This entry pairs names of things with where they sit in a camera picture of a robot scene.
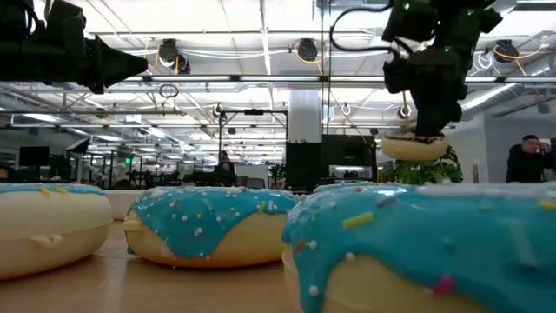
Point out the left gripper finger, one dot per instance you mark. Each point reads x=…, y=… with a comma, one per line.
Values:
x=113, y=65

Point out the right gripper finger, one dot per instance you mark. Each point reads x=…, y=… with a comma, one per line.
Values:
x=434, y=115

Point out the chocolate iced donut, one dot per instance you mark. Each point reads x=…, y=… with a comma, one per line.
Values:
x=412, y=150

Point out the blue iced donut coloured sprinkles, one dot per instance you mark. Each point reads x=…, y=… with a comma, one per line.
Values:
x=434, y=252

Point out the cream donut pale blue icing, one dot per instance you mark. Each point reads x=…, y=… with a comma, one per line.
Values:
x=52, y=235

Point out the blue iced donut white pearls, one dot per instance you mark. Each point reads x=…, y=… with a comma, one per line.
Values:
x=208, y=226

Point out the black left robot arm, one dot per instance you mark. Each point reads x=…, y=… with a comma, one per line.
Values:
x=17, y=19

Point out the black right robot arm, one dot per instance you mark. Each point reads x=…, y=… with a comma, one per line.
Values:
x=460, y=26

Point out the grey ceiling pipe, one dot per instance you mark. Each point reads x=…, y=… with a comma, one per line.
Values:
x=87, y=111

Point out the green potted plant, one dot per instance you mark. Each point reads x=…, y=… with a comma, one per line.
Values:
x=434, y=171

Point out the dark monitor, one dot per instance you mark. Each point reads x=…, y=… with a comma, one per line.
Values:
x=34, y=155

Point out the black cabinet with window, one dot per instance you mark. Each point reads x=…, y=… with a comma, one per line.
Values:
x=347, y=150

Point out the person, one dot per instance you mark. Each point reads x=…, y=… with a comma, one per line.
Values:
x=225, y=164
x=523, y=165

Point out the white pillar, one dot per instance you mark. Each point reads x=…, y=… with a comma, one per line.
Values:
x=305, y=115

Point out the white plate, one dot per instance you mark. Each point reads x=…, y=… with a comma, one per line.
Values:
x=123, y=204

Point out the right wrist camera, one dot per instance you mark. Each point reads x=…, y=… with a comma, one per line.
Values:
x=396, y=74

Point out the silver ceiling duct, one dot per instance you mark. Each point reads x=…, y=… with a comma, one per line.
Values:
x=491, y=97

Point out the long ceiling light rail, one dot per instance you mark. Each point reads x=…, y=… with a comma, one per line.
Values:
x=191, y=78

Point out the black stand frame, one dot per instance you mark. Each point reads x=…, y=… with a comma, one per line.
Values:
x=220, y=139

